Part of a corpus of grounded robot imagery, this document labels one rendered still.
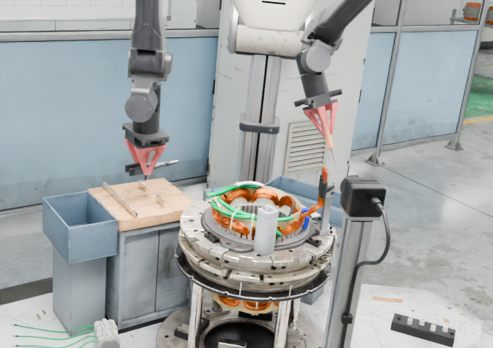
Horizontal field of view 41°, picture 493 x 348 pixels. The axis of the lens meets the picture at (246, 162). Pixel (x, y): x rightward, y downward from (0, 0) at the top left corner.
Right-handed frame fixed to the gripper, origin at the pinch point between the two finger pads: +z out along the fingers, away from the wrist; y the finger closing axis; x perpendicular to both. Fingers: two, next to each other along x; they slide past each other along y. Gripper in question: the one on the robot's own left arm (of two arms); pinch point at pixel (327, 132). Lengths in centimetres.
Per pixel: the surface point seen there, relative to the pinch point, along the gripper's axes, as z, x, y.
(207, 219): 8.4, -6.1, -37.9
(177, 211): 6.9, 7.2, -39.0
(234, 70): -26, 199, 84
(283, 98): -3, 183, 101
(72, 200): -1, 22, -58
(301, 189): 13.8, 15.3, -1.8
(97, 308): 23, 17, -60
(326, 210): 12.7, -19.1, -17.7
